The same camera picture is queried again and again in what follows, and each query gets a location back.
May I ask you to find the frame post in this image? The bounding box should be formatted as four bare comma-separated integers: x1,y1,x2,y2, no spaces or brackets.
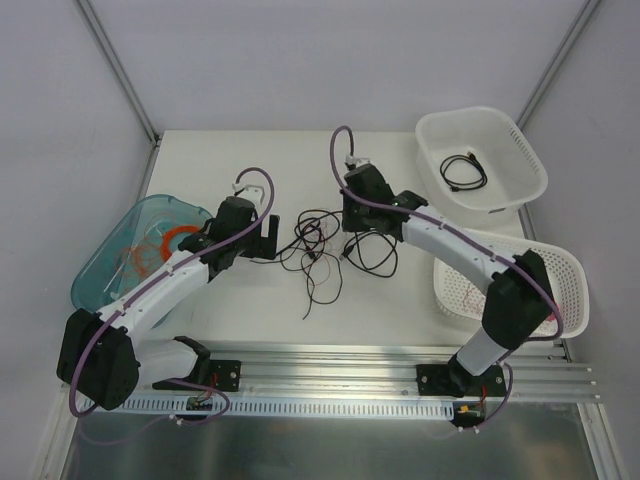
516,0,603,131
74,0,161,146

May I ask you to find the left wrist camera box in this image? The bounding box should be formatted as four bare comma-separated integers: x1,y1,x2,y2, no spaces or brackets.
232,182,266,207

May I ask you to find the purple cable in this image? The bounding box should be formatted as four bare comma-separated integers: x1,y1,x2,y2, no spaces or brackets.
329,125,566,341
68,167,277,419

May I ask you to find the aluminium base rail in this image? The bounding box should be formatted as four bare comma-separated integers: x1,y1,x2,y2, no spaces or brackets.
204,341,603,403

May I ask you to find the teal transparent plastic tray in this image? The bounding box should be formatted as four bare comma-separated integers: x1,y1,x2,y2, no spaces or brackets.
71,194,212,311

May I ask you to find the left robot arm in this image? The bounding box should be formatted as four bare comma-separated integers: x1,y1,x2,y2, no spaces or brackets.
56,196,280,411

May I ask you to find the left frame post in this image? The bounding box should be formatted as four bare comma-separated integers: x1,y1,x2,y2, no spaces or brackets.
74,0,161,146

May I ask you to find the deep white plastic tub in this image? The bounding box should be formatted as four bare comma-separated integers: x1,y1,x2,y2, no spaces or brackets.
415,106,548,229

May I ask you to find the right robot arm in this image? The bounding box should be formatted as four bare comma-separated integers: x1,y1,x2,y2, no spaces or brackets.
337,162,560,398

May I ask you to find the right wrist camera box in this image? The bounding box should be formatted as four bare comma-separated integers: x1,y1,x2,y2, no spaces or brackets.
344,154,370,171

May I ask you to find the coiled pink wire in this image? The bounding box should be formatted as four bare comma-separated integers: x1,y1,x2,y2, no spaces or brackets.
542,297,564,331

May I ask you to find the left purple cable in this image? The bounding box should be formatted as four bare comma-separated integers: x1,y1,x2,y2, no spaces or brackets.
68,167,277,419

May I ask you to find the right frame post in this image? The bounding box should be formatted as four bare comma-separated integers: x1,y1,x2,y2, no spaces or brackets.
516,0,603,131

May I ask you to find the black usb cable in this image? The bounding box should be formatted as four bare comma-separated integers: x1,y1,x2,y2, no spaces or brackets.
440,149,488,194

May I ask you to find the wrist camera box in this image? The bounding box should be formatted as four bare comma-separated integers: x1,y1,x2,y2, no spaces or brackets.
232,182,266,207
344,154,370,171

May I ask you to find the perforated white plastic basket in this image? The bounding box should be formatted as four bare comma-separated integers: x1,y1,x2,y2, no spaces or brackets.
433,230,589,339

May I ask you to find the white slotted cable duct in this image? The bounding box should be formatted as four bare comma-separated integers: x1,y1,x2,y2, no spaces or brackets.
119,394,456,420

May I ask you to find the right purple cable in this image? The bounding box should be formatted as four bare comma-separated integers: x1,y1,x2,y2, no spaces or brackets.
329,125,566,341

